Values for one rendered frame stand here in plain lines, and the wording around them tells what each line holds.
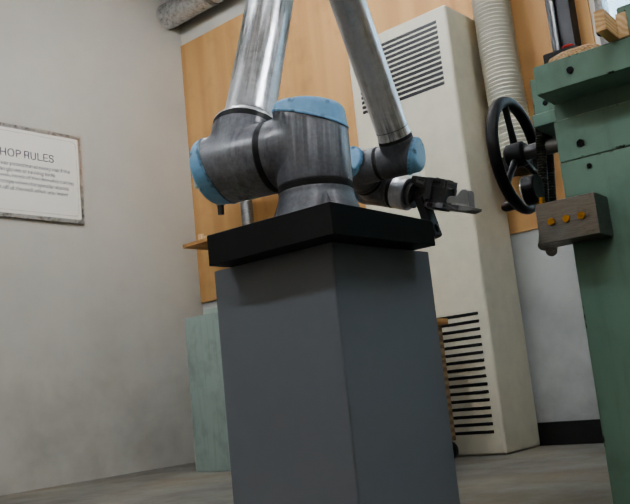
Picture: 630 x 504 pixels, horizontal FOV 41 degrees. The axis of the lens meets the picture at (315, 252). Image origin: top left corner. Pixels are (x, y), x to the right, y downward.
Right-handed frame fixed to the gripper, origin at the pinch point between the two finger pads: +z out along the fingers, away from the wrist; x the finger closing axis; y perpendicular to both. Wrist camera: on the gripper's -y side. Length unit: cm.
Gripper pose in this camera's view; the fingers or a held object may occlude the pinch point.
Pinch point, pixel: (476, 212)
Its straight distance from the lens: 217.5
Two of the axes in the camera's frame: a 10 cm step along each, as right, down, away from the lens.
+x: 6.0, 0.7, 8.0
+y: 1.7, -9.8, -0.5
